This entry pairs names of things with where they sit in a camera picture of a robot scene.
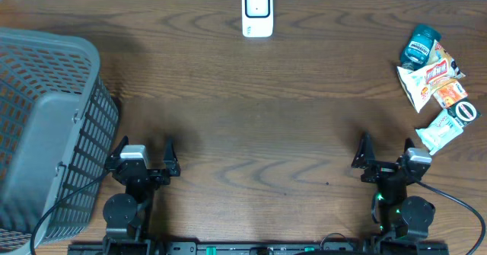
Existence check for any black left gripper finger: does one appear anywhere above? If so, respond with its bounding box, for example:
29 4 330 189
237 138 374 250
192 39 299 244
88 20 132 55
163 138 181 177
104 135 129 171

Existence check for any green wet wipes pack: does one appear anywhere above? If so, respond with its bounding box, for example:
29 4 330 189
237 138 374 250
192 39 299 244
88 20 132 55
416 110 463 155

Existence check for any orange tissue pack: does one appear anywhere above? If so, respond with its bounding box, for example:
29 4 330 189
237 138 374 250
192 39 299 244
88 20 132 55
433 80 468 109

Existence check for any dark green round-logo packet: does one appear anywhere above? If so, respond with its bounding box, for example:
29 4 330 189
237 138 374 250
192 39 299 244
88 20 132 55
447 98 482 128

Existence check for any yellow snack bag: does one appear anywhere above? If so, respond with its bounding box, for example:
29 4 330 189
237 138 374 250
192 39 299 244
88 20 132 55
396 40 466 113

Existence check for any blue clear plastic bottle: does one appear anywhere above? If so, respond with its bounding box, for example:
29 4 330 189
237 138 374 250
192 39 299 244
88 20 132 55
400 24 441 71

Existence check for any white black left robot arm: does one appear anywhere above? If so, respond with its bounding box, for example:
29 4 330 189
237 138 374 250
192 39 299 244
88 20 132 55
102 136 181 254

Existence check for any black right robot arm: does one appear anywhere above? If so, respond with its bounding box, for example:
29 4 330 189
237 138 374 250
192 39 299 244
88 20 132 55
351 133 435 254

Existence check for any white barcode scanner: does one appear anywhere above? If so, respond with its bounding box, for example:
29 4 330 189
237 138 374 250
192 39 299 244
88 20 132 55
241 0 274 38

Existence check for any grey plastic basket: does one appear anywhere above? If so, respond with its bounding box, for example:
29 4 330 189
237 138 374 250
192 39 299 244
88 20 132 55
1 28 119 254

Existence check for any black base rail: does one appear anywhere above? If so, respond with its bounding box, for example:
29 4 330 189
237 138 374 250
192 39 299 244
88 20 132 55
67 240 450 255

